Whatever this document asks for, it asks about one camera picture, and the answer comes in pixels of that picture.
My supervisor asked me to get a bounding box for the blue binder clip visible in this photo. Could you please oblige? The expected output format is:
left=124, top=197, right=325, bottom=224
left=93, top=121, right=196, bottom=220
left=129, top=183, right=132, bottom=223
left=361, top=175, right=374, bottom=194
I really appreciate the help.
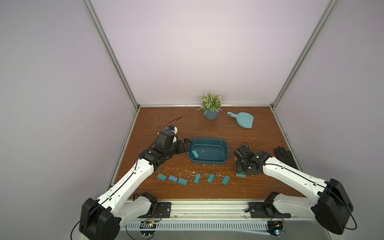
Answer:
left=168, top=168, right=180, bottom=183

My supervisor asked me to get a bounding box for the teal binder clip three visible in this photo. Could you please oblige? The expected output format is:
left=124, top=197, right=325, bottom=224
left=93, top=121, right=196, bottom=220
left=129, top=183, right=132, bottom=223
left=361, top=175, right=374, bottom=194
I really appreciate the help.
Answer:
left=203, top=172, right=216, bottom=184

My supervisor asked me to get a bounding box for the controller board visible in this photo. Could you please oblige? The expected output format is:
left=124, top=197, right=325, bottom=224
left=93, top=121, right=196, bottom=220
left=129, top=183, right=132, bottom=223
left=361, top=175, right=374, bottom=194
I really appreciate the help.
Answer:
left=139, top=221, right=158, bottom=240
left=267, top=221, right=286, bottom=237

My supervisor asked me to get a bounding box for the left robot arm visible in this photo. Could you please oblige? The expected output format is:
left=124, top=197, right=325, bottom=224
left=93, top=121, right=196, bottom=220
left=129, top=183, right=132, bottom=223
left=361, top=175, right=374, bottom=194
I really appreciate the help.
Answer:
left=74, top=126, right=192, bottom=240

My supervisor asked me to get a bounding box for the teal binder clip four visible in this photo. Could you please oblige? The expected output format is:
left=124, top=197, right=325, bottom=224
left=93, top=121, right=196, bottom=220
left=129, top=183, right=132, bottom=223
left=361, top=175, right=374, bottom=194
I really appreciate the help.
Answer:
left=216, top=173, right=230, bottom=186

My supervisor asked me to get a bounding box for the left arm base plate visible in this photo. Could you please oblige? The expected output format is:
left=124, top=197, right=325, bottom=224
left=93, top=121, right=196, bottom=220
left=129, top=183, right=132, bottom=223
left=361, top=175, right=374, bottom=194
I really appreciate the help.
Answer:
left=139, top=202, right=172, bottom=219

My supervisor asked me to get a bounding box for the teal plastic storage box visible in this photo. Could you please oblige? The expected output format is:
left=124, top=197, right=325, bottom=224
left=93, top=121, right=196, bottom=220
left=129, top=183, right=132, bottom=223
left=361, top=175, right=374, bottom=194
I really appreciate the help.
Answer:
left=188, top=138, right=229, bottom=165

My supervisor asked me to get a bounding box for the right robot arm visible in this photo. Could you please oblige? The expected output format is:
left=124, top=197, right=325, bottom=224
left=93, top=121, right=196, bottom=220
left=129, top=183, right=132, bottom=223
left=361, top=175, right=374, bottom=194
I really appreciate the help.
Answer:
left=234, top=145, right=354, bottom=235

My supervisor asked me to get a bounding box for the left controller board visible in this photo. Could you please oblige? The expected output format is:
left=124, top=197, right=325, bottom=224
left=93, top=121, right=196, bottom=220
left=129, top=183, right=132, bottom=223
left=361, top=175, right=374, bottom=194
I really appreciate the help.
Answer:
left=139, top=221, right=158, bottom=240

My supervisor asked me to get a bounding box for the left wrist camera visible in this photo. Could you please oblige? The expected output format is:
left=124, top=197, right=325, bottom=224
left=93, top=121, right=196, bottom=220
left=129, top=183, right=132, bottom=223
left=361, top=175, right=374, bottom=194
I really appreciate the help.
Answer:
left=166, top=125, right=178, bottom=135

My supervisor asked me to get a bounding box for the teal binder clip seven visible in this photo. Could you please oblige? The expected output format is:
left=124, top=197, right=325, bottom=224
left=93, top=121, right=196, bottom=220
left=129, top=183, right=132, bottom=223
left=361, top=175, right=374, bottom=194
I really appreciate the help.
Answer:
left=192, top=149, right=205, bottom=159

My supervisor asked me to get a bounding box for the light teal dustpan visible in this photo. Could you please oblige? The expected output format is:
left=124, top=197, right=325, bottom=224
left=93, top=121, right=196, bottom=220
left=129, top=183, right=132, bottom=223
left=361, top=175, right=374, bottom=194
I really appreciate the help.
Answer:
left=227, top=112, right=254, bottom=129

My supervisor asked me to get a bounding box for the small potted green plant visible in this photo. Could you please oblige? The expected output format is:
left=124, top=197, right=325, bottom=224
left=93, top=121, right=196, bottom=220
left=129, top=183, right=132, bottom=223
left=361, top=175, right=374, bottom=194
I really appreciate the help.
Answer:
left=198, top=92, right=223, bottom=120

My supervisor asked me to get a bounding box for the teal binder clip two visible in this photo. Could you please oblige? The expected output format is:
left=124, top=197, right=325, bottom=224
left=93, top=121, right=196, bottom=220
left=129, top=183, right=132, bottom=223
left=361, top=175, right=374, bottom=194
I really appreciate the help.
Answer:
left=192, top=174, right=202, bottom=184

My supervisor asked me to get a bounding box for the teal binder clip one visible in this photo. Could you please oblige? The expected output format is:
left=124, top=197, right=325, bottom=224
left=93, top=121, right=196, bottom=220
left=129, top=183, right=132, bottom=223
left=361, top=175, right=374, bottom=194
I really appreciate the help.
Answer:
left=178, top=171, right=189, bottom=186

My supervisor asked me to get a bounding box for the right controller board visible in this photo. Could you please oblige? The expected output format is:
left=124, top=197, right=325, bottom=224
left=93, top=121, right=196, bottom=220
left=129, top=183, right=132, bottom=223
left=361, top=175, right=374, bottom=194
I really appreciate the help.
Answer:
left=267, top=221, right=286, bottom=237

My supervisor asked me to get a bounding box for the aluminium front rail frame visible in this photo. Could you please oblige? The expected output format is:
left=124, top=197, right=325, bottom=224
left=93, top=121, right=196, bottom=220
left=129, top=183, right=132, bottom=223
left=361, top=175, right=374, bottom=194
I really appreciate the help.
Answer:
left=79, top=199, right=346, bottom=240

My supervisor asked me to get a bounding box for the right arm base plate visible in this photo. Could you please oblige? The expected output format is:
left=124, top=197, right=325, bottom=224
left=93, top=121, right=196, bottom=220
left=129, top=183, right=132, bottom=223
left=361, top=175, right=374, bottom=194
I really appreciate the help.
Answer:
left=245, top=202, right=292, bottom=219

